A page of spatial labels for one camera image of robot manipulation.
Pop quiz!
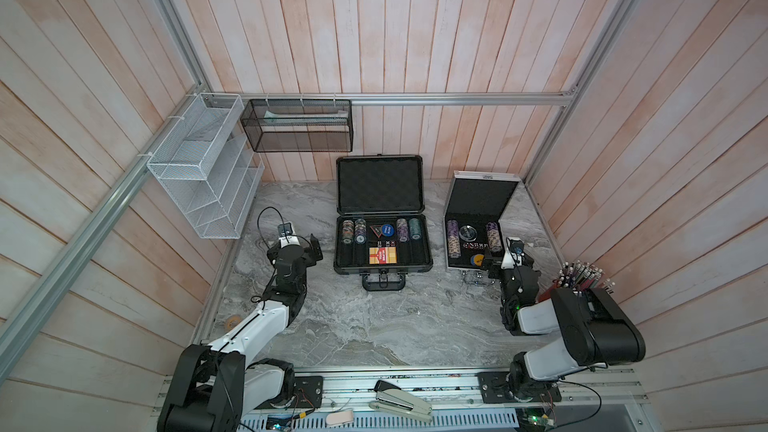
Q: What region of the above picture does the silver aluminium poker case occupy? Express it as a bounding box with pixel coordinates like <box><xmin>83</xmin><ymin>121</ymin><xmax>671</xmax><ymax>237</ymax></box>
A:
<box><xmin>443</xmin><ymin>171</ymin><xmax>520</xmax><ymax>286</ymax></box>

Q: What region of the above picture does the dark grey poker case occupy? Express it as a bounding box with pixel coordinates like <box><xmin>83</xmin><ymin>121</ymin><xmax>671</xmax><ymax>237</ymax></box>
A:
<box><xmin>333</xmin><ymin>155</ymin><xmax>433</xmax><ymax>292</ymax></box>

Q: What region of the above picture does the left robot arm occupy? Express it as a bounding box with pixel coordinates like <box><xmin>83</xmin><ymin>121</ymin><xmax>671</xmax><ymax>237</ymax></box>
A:
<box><xmin>157</xmin><ymin>236</ymin><xmax>323</xmax><ymax>431</ymax></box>

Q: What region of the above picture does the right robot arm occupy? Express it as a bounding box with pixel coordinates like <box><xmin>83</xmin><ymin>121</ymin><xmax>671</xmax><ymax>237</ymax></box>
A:
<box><xmin>483</xmin><ymin>248</ymin><xmax>646</xmax><ymax>395</ymax></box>

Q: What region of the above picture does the right poker chip stack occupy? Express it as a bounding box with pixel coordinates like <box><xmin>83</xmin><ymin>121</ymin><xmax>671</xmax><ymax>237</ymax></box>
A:
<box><xmin>486</xmin><ymin>221</ymin><xmax>504</xmax><ymax>254</ymax></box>

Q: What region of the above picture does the poker chip stack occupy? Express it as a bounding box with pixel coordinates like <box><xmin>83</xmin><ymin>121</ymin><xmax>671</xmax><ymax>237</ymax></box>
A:
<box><xmin>486</xmin><ymin>221</ymin><xmax>504</xmax><ymax>254</ymax></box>
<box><xmin>446</xmin><ymin>219</ymin><xmax>461</xmax><ymax>259</ymax></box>

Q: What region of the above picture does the left poker chip stack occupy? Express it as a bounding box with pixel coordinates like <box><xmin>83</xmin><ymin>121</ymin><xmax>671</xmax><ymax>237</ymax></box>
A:
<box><xmin>446</xmin><ymin>219</ymin><xmax>461</xmax><ymax>259</ymax></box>

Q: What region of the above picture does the yellow blue dealer button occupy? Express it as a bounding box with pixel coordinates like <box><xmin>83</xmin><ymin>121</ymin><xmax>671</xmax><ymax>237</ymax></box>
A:
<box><xmin>470</xmin><ymin>254</ymin><xmax>485</xmax><ymax>267</ymax></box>

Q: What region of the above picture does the red pencil cup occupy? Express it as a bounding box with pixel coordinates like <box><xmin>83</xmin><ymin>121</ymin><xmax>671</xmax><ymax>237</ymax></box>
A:
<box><xmin>537</xmin><ymin>286</ymin><xmax>557</xmax><ymax>303</ymax></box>

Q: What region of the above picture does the red dice row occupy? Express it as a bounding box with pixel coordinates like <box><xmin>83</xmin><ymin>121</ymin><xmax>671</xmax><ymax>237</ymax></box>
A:
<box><xmin>461</xmin><ymin>242</ymin><xmax>490</xmax><ymax>251</ymax></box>

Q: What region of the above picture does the clear round dealer button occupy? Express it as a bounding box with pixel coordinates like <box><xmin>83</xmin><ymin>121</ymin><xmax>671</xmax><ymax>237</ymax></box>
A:
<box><xmin>459</xmin><ymin>225</ymin><xmax>478</xmax><ymax>242</ymax></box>

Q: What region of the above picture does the multicolour chip stack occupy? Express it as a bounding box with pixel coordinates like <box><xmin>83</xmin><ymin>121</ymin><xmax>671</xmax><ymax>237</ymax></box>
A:
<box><xmin>408</xmin><ymin>217</ymin><xmax>423</xmax><ymax>240</ymax></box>
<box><xmin>341</xmin><ymin>220</ymin><xmax>355</xmax><ymax>245</ymax></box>
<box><xmin>396</xmin><ymin>218</ymin><xmax>410</xmax><ymax>242</ymax></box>
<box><xmin>354</xmin><ymin>218</ymin><xmax>367</xmax><ymax>244</ymax></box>

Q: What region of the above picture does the red yellow card deck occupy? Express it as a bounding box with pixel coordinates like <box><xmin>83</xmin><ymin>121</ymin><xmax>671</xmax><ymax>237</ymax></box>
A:
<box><xmin>368</xmin><ymin>246</ymin><xmax>397</xmax><ymax>265</ymax></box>

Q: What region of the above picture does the bundle of pencils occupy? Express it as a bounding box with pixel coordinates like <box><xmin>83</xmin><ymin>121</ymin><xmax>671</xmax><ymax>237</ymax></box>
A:
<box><xmin>553</xmin><ymin>260</ymin><xmax>615</xmax><ymax>294</ymax></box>

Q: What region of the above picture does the black red triangular card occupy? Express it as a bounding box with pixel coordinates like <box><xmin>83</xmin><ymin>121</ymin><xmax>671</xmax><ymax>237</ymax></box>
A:
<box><xmin>369</xmin><ymin>225</ymin><xmax>383</xmax><ymax>238</ymax></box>

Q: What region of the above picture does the blue round dealer button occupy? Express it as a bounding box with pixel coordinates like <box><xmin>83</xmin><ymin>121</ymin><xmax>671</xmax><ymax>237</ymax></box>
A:
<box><xmin>381</xmin><ymin>224</ymin><xmax>395</xmax><ymax>237</ymax></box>

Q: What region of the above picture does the tape roll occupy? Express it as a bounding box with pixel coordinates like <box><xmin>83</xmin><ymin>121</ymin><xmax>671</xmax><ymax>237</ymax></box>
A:
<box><xmin>225</xmin><ymin>315</ymin><xmax>243</xmax><ymax>332</ymax></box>

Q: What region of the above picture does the black mesh basket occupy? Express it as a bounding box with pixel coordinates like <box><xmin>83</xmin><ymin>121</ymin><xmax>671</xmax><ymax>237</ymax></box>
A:
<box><xmin>240</xmin><ymin>98</ymin><xmax>354</xmax><ymax>153</ymax></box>

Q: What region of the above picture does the grey stapler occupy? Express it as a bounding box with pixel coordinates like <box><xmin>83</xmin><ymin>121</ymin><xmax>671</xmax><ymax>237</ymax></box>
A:
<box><xmin>368</xmin><ymin>380</ymin><xmax>433</xmax><ymax>423</ymax></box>

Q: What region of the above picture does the pink eraser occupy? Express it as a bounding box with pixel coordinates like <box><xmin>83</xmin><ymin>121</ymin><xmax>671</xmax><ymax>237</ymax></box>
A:
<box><xmin>325</xmin><ymin>410</ymin><xmax>355</xmax><ymax>427</ymax></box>

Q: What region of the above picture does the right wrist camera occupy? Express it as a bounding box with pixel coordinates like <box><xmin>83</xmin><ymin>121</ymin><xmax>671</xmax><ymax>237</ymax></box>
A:
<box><xmin>501</xmin><ymin>237</ymin><xmax>528</xmax><ymax>270</ymax></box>

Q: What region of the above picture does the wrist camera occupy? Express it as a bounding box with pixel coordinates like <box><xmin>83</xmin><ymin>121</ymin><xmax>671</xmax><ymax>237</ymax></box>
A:
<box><xmin>501</xmin><ymin>237</ymin><xmax>528</xmax><ymax>270</ymax></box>
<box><xmin>277</xmin><ymin>221</ymin><xmax>301</xmax><ymax>248</ymax></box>

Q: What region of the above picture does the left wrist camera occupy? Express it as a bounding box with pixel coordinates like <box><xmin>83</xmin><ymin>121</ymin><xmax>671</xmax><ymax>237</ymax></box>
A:
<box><xmin>277</xmin><ymin>221</ymin><xmax>301</xmax><ymax>248</ymax></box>

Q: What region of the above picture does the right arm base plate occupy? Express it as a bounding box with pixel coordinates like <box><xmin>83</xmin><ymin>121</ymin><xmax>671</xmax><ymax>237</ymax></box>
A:
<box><xmin>476</xmin><ymin>372</ymin><xmax>562</xmax><ymax>404</ymax></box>

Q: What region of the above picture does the white wire mesh shelf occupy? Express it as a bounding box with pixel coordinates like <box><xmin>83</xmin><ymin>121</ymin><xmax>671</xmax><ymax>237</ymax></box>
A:
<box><xmin>147</xmin><ymin>93</ymin><xmax>264</xmax><ymax>240</ymax></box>

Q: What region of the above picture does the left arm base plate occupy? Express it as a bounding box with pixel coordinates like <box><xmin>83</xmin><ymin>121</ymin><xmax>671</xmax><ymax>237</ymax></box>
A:
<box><xmin>258</xmin><ymin>375</ymin><xmax>324</xmax><ymax>410</ymax></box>

